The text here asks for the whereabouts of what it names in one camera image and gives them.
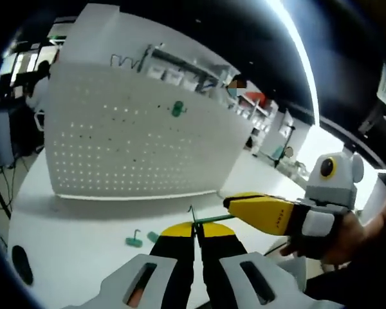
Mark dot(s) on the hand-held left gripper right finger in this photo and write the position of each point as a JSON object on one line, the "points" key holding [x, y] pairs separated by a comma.
{"points": [[244, 280]]}

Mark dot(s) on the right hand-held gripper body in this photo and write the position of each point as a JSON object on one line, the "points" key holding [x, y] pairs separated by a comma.
{"points": [[334, 186]]}

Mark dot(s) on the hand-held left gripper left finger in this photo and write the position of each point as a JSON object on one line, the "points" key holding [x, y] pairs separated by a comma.
{"points": [[148, 280]]}

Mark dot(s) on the white perforated mounting plate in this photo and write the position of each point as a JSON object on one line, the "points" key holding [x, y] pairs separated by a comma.
{"points": [[132, 154]]}

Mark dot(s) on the person's right hand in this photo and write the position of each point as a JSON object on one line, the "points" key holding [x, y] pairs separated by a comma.
{"points": [[349, 241]]}

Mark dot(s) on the black tripod stand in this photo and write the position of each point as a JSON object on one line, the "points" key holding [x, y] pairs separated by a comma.
{"points": [[284, 145]]}

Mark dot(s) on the person's dark clothing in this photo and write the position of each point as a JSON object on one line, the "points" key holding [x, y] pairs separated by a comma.
{"points": [[357, 283]]}

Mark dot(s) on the ceiling light strip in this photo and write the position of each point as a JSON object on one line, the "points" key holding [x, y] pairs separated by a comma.
{"points": [[308, 64]]}

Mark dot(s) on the black oval table grommet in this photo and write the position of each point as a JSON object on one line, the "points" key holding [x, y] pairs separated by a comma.
{"points": [[22, 265]]}

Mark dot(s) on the shelf rack with bins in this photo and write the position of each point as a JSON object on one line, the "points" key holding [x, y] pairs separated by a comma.
{"points": [[180, 71]]}

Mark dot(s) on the black table leg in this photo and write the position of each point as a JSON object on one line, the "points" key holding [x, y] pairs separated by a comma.
{"points": [[0, 199]]}

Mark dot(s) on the white office chair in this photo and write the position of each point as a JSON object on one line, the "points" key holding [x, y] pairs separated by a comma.
{"points": [[39, 122]]}

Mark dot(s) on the grey computer cabinet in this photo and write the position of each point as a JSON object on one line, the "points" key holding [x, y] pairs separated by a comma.
{"points": [[3, 135]]}

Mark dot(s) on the white column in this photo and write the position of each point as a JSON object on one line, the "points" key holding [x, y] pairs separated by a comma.
{"points": [[93, 35]]}

